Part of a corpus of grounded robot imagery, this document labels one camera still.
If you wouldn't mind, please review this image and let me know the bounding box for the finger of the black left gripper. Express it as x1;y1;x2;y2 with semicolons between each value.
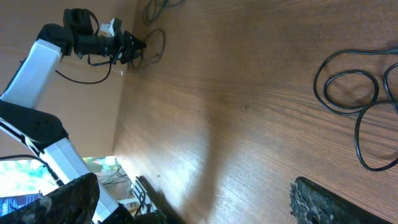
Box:
129;34;147;61

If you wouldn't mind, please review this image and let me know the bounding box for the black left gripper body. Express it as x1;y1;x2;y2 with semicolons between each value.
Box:
119;30;134;64

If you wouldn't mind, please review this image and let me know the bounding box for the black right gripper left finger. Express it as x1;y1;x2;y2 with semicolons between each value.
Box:
1;173;100;224

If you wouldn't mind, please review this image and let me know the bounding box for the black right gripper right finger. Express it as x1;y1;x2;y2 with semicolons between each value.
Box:
289;177;388;223

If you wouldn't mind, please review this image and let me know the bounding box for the black cable with loop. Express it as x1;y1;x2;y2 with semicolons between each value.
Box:
129;28;166;71

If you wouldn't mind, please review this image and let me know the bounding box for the black usb cable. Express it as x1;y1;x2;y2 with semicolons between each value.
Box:
142;0;186;26

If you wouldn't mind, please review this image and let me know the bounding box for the black cable bundle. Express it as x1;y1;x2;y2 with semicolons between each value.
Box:
313;46;398;172

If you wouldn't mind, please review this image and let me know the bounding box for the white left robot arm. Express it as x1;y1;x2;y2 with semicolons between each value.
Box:
1;8;147;187

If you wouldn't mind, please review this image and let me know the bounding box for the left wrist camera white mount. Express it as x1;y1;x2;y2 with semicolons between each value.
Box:
99;17;122;37

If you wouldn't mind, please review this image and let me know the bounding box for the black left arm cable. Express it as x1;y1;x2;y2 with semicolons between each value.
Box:
54;9;114;85

